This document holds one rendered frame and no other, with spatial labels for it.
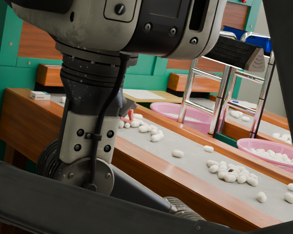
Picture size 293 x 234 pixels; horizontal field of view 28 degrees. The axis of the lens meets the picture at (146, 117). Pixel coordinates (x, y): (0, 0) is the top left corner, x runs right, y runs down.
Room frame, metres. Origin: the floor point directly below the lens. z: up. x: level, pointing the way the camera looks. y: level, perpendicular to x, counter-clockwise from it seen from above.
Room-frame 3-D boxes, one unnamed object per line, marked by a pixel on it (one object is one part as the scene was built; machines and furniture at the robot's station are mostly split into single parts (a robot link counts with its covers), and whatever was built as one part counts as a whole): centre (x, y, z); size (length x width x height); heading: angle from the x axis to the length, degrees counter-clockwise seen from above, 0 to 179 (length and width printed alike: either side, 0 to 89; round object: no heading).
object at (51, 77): (2.16, 0.29, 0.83); 0.30 x 0.06 x 0.07; 135
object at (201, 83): (2.64, -0.19, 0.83); 0.30 x 0.06 x 0.07; 135
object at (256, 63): (1.89, -0.06, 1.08); 0.62 x 0.08 x 0.07; 45
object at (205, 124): (2.21, -0.14, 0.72); 0.27 x 0.27 x 0.10
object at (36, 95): (1.93, 0.37, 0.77); 0.06 x 0.04 x 0.02; 135
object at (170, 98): (2.36, 0.02, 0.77); 0.33 x 0.15 x 0.01; 135
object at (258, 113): (2.22, -0.40, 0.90); 0.20 x 0.19 x 0.45; 45
